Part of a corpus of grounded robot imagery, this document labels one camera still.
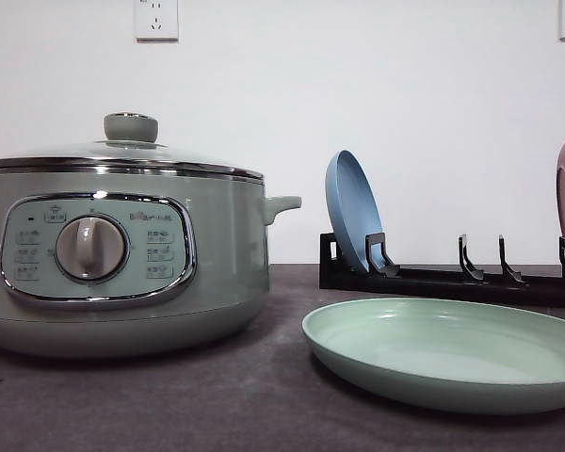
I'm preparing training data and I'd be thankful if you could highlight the glass pot lid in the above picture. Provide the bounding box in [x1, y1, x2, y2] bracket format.
[0, 113, 265, 180]

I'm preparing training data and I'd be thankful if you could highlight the green plate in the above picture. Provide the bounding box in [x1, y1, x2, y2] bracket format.
[302, 298, 565, 415]

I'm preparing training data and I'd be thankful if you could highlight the blue plate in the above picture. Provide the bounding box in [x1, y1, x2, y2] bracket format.
[326, 150, 386, 271]

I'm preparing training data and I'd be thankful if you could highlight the green electric steamer pot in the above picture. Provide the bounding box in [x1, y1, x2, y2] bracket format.
[0, 158, 302, 358]

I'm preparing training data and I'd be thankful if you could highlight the black plate rack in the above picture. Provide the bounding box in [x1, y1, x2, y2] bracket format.
[319, 234, 565, 307]

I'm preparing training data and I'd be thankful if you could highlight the gray table mat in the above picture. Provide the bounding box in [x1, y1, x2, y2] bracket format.
[0, 264, 565, 452]

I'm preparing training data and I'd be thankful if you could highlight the white wall socket left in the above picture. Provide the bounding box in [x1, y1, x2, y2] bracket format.
[134, 0, 180, 44]

